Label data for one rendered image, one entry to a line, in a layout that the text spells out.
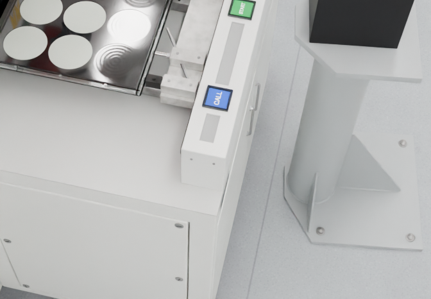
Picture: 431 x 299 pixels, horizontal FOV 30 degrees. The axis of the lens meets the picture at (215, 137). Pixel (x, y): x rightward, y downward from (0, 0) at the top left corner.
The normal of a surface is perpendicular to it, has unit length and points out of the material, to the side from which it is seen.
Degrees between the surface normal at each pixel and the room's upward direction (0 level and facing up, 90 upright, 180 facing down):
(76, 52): 0
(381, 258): 0
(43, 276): 90
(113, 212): 90
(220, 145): 0
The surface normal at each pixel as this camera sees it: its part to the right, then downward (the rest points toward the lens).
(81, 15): 0.04, -0.54
